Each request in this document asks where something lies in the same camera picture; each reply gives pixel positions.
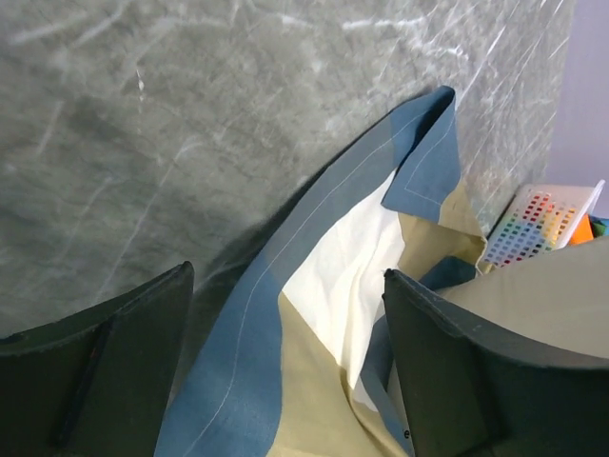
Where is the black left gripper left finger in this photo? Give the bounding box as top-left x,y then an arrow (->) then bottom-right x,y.
1,262 -> 194,456

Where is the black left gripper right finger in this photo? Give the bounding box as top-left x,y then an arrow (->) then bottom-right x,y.
383,269 -> 608,456

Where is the cream white pillow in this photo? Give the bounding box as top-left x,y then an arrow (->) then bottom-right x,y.
283,173 -> 404,411

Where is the white plastic basket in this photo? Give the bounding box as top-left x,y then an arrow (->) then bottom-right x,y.
482,180 -> 605,268

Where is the rainbow striped cloth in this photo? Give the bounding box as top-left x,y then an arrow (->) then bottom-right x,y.
568,214 -> 609,246

